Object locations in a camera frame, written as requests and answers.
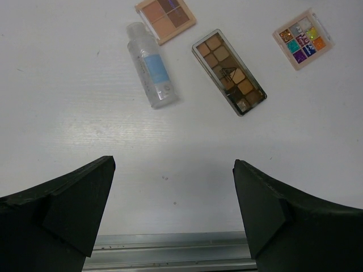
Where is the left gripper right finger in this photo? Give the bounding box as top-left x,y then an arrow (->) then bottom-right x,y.
233,160 -> 362,271

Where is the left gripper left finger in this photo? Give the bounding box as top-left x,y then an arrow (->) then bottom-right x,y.
1,156 -> 115,271

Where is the brown long eyeshadow palette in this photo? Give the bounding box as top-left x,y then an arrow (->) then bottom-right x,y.
192,29 -> 267,116

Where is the clear bottle blue label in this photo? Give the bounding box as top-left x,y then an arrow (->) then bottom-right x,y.
126,22 -> 178,109

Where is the colourful square eyeshadow palette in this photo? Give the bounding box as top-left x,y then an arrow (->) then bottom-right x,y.
272,8 -> 334,71

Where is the peach four-pan palette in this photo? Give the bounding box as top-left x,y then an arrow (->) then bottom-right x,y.
135,0 -> 197,45

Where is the aluminium rail frame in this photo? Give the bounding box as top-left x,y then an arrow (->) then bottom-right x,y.
83,232 -> 257,271

